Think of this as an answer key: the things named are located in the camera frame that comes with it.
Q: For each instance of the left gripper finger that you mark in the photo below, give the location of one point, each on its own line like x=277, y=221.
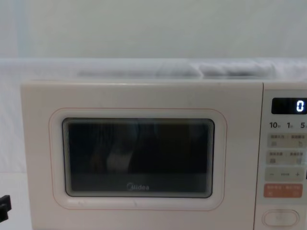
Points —
x=4, y=206

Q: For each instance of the cream microwave oven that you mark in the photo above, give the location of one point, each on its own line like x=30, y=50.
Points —
x=144, y=153

